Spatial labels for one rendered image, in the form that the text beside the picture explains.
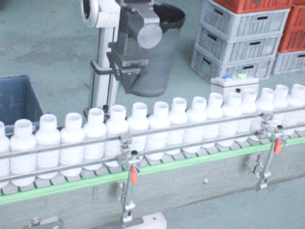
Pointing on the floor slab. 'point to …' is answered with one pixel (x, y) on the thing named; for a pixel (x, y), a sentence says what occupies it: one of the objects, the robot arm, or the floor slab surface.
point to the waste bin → (159, 53)
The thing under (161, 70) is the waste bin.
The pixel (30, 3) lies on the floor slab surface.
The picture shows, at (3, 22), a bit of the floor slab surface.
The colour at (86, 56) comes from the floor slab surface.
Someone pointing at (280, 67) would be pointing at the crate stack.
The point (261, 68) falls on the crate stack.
